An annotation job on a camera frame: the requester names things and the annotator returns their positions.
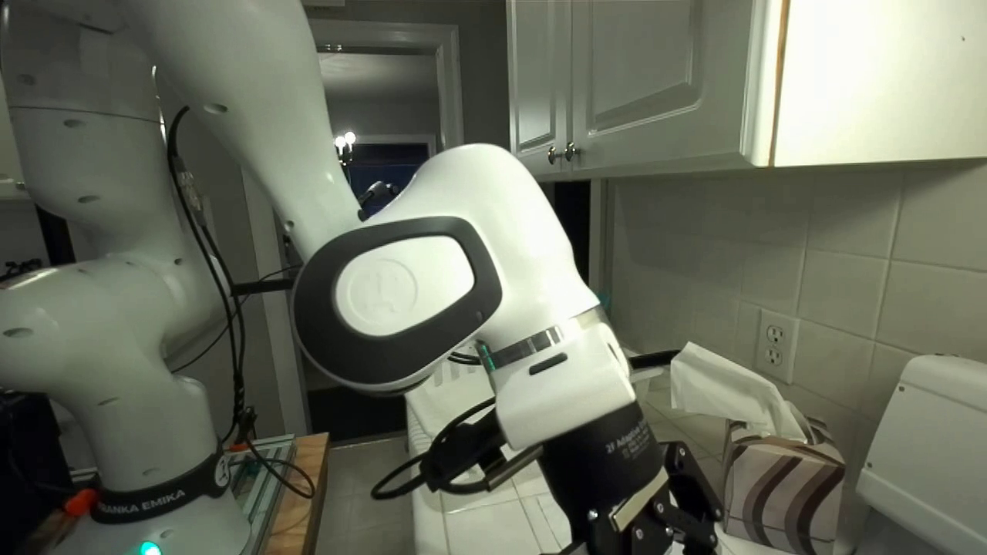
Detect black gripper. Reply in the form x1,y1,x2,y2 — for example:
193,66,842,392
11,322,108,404
539,402,724,555

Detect brown striped fabric bag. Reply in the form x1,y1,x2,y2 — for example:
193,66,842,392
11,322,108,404
715,428,848,555

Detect white gas stove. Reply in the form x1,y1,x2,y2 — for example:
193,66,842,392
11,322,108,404
850,352,987,555

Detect white upper cabinets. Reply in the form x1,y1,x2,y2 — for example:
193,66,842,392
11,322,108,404
498,0,987,186

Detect white wall outlet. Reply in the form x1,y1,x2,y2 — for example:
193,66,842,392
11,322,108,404
756,308,802,385

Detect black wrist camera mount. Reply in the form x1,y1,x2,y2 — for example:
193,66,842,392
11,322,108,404
366,397,543,502

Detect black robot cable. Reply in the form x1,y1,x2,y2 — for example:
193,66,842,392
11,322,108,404
163,101,320,507

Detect red clamp handle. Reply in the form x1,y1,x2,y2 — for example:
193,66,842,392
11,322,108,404
58,483,101,523

